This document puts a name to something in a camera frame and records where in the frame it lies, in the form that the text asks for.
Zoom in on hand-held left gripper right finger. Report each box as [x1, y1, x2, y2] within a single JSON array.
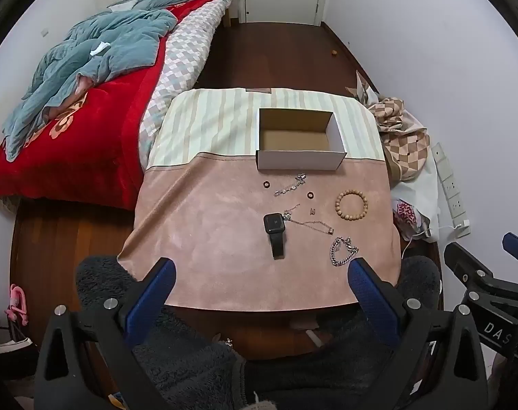
[[348, 257, 488, 410]]

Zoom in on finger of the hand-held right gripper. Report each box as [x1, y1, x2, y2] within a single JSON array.
[[444, 242, 495, 292], [502, 232, 518, 264]]

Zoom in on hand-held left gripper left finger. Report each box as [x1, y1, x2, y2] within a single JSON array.
[[35, 257, 177, 410]]

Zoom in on chunky silver chain bracelet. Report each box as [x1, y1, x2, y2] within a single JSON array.
[[329, 236, 360, 268]]

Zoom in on wooden bead bracelet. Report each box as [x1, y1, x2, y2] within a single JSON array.
[[335, 191, 368, 221]]

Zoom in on thin pendant necklace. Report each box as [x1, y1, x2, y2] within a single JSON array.
[[283, 204, 334, 236]]

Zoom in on black smartwatch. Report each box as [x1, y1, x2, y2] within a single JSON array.
[[263, 213, 287, 259]]

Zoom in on thin silver link bracelet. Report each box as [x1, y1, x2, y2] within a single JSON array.
[[274, 173, 308, 197]]

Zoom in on white cardboard box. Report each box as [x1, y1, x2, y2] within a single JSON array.
[[256, 108, 348, 172]]

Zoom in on white power strip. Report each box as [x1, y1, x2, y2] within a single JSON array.
[[431, 142, 472, 238]]

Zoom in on red patterned bag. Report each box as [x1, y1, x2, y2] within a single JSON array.
[[392, 199, 431, 240]]

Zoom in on pink and striped table cloth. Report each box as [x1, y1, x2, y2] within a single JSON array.
[[117, 87, 403, 312]]

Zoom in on checkered fabric pile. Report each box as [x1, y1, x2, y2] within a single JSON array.
[[387, 107, 440, 241]]

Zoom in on beige checkered cloth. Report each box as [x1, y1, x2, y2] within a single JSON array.
[[367, 97, 431, 182]]

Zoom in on pink slipper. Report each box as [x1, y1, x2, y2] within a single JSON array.
[[5, 283, 30, 327]]

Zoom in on white shoe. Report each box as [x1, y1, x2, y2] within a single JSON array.
[[0, 335, 34, 354]]

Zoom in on torn cardboard scraps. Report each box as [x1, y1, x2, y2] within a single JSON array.
[[345, 70, 380, 101]]

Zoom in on checkered bed sheet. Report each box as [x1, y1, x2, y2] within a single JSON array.
[[137, 0, 228, 167]]

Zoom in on teal quilt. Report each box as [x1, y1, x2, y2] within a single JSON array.
[[3, 0, 235, 162]]

